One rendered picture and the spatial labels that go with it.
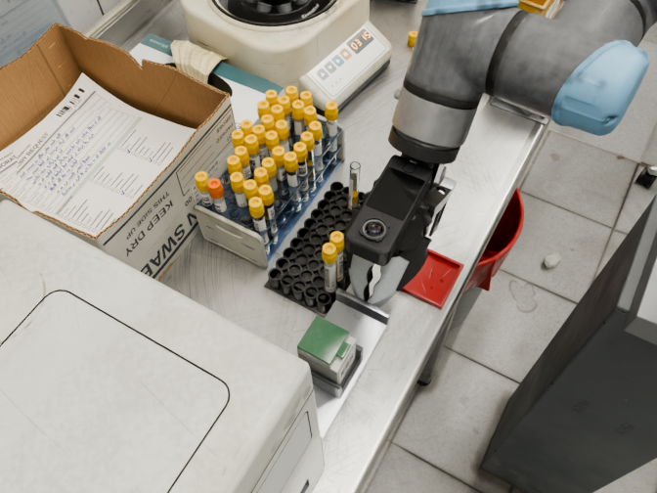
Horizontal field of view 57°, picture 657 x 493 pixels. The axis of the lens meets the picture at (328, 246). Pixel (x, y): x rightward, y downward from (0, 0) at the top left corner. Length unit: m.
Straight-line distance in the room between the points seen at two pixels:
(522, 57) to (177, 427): 0.38
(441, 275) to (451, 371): 0.92
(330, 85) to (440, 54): 0.37
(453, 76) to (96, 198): 0.46
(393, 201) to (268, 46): 0.37
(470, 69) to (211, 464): 0.38
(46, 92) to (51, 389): 0.59
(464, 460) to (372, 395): 0.92
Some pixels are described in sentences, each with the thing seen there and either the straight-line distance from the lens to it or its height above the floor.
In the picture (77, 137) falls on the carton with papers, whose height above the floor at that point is 0.94.
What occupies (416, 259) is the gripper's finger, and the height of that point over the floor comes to 1.00.
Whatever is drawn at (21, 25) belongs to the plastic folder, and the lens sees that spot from 0.93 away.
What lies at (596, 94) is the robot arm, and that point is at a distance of 0.53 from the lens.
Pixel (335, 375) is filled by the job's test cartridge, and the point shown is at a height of 0.96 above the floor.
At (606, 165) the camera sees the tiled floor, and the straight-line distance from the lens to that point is 2.17.
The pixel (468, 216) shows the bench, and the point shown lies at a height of 0.87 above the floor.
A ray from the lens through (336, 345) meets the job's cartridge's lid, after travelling 0.60.
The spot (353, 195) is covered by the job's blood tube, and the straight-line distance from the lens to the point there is 0.76.
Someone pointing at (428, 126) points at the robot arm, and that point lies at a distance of 0.57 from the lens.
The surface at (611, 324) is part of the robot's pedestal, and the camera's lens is 0.85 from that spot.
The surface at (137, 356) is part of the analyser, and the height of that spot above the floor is 1.17.
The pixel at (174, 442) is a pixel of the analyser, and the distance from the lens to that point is 0.38.
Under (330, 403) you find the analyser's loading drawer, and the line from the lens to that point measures 0.65.
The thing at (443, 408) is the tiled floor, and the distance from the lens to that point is 1.63.
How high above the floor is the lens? 1.53
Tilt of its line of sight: 58 degrees down
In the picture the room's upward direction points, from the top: 2 degrees counter-clockwise
